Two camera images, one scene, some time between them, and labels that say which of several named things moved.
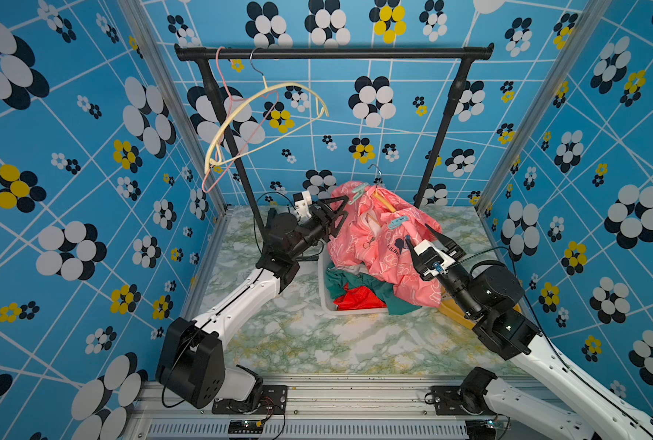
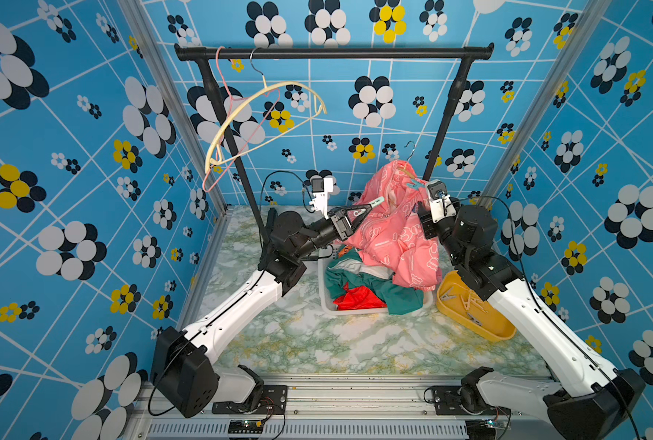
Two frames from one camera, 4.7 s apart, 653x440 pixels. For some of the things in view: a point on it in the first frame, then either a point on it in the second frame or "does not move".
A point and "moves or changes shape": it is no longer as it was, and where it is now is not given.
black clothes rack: [464, 53] does not move
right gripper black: [457, 250] → [427, 223]
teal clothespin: [358, 191] → [376, 203]
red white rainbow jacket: [358, 298] does not move
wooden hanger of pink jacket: [376, 194] → [404, 170]
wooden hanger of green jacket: [208, 165] does not move
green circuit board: [245, 426] does not move
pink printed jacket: [372, 241] moves or changes shape
